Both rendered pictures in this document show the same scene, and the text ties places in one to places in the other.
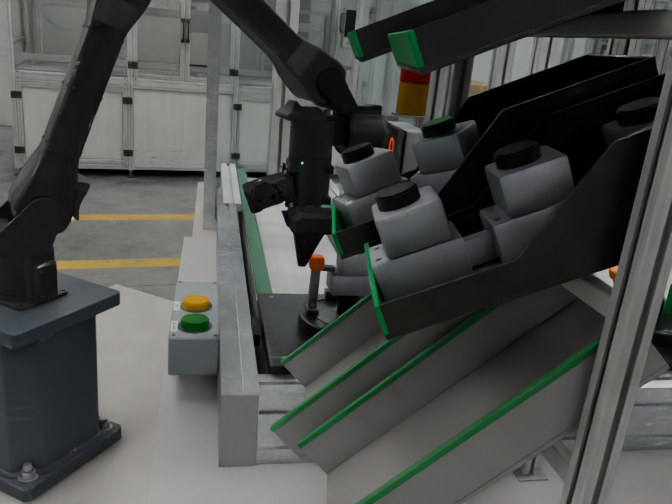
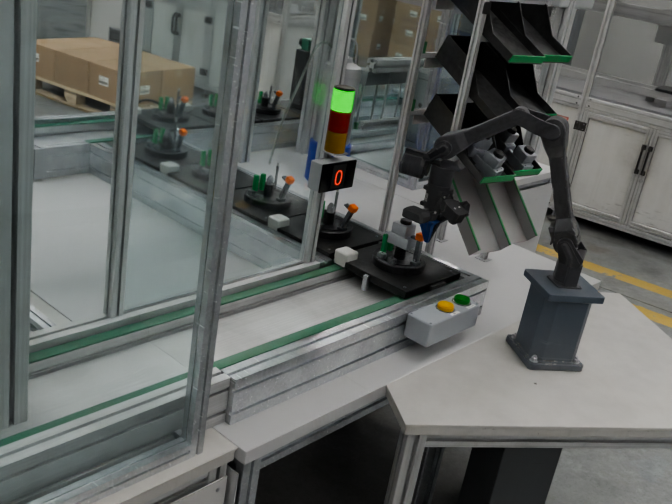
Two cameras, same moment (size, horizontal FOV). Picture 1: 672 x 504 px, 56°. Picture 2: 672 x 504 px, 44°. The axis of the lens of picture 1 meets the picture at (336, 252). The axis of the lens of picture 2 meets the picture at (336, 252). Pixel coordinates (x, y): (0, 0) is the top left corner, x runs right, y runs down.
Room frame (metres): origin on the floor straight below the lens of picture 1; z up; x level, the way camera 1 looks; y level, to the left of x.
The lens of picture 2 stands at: (2.24, 1.42, 1.79)
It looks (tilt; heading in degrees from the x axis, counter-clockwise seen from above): 22 degrees down; 231
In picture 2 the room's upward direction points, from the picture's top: 10 degrees clockwise
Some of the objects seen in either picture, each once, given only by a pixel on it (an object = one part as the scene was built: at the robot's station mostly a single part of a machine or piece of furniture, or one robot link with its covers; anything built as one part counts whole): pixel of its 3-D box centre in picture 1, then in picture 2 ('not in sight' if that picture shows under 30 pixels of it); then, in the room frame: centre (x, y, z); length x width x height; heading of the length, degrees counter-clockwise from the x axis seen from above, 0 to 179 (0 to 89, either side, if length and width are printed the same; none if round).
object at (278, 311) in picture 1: (344, 331); (397, 267); (0.85, -0.02, 0.96); 0.24 x 0.24 x 0.02; 12
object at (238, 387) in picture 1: (233, 287); (371, 334); (1.08, 0.18, 0.91); 0.89 x 0.06 x 0.11; 12
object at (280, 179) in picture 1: (268, 188); (453, 208); (0.81, 0.10, 1.17); 0.07 x 0.07 x 0.06; 14
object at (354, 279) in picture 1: (359, 267); (400, 230); (0.85, -0.04, 1.06); 0.08 x 0.04 x 0.07; 103
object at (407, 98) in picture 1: (412, 98); (335, 141); (1.06, -0.10, 1.28); 0.05 x 0.05 x 0.05
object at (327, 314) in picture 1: (346, 319); (398, 260); (0.85, -0.02, 0.98); 0.14 x 0.14 x 0.02
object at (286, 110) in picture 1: (311, 128); (442, 170); (0.83, 0.05, 1.25); 0.09 x 0.06 x 0.07; 122
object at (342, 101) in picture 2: not in sight; (342, 99); (1.06, -0.10, 1.38); 0.05 x 0.05 x 0.05
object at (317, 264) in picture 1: (320, 281); (416, 246); (0.84, 0.02, 1.04); 0.04 x 0.02 x 0.08; 102
